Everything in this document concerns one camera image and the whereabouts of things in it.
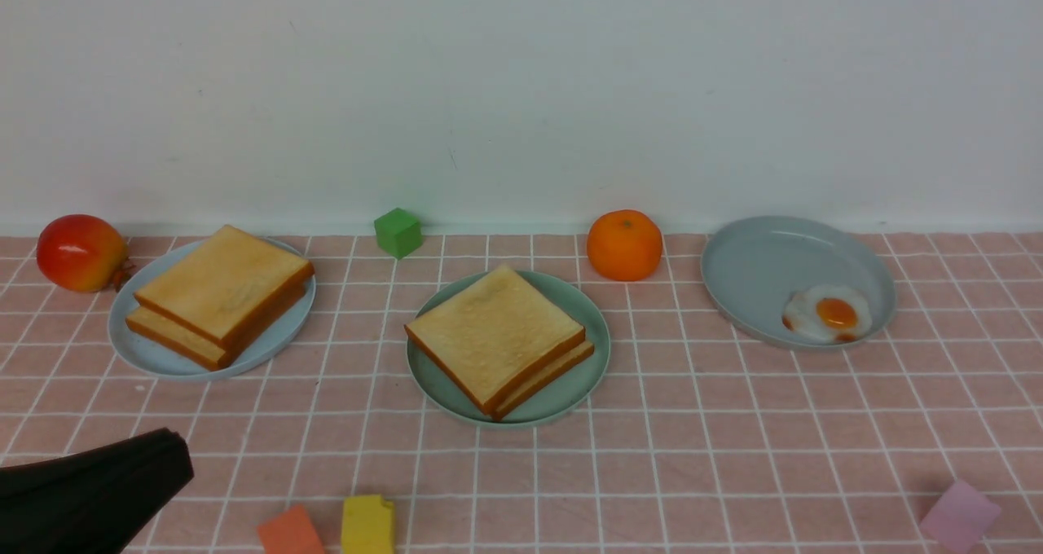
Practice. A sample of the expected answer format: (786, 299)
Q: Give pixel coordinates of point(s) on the toast slice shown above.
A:
(224, 284)
(201, 351)
(540, 379)
(493, 335)

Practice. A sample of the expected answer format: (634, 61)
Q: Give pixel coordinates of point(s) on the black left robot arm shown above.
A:
(95, 501)

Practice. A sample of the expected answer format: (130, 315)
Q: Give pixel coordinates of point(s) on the orange mandarin fruit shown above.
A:
(625, 246)

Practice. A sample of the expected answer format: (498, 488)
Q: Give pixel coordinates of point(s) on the green cube block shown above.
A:
(398, 233)

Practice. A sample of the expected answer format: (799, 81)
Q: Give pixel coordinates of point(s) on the teal centre plate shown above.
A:
(555, 400)

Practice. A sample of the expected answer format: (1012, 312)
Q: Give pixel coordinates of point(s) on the grey blue right plate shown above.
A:
(751, 268)

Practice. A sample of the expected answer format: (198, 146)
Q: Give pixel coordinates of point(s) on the pink checkered tablecloth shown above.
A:
(698, 439)

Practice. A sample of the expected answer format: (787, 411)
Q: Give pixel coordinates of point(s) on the yellow block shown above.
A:
(368, 525)

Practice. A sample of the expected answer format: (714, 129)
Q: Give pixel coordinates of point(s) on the right fried egg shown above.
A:
(828, 314)

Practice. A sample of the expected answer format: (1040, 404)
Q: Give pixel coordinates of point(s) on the orange block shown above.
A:
(290, 532)

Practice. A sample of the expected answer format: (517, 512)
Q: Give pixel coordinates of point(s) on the light blue left plate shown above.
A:
(152, 358)

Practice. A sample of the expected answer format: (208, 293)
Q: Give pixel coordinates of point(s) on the red yellow apple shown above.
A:
(83, 253)

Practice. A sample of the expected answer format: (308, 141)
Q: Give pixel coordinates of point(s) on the pink block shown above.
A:
(960, 518)

